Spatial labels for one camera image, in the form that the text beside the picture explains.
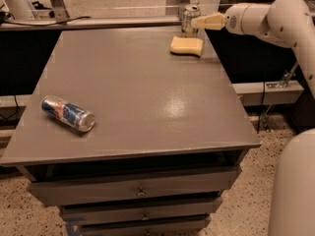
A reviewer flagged yellow sponge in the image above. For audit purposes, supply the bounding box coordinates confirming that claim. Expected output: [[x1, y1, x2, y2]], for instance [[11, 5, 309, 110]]
[[170, 36, 204, 56]]

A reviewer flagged top grey drawer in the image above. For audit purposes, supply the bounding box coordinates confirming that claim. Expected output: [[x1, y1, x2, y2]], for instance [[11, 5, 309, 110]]
[[29, 166, 239, 207]]

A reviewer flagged grey metal rail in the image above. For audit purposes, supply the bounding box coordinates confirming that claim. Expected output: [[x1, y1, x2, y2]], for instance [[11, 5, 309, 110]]
[[0, 16, 181, 31]]

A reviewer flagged bottom grey drawer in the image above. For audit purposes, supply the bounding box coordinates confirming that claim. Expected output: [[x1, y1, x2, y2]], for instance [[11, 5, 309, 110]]
[[79, 215, 210, 236]]

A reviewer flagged grey drawer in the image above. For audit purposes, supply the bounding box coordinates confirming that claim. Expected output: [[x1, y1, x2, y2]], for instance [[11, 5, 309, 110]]
[[60, 196, 222, 225], [29, 166, 239, 207], [79, 215, 210, 236]]

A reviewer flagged white pipe top left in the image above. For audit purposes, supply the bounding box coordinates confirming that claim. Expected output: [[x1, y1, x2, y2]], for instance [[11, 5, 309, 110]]
[[4, 0, 35, 20]]

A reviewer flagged metal bracket left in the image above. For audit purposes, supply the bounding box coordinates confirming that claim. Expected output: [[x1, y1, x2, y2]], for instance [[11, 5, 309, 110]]
[[50, 0, 70, 22]]

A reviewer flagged blue silver red bull can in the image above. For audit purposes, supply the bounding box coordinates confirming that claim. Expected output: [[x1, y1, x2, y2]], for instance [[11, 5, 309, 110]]
[[41, 95, 95, 133]]

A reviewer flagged middle grey drawer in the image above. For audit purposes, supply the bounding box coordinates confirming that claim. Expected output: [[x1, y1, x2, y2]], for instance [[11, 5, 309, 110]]
[[60, 196, 222, 225]]

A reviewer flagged grey drawer cabinet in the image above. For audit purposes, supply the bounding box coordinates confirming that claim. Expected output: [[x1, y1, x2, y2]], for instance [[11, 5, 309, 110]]
[[0, 25, 262, 236]]

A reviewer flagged black cable on rail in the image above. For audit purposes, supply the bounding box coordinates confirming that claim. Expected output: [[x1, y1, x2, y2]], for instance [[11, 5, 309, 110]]
[[3, 15, 92, 27]]

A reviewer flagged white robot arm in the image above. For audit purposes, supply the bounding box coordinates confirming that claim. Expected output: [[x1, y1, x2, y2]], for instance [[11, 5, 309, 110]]
[[191, 0, 315, 236]]

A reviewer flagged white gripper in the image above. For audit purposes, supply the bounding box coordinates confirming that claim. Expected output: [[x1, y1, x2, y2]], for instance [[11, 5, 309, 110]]
[[191, 3, 249, 34]]

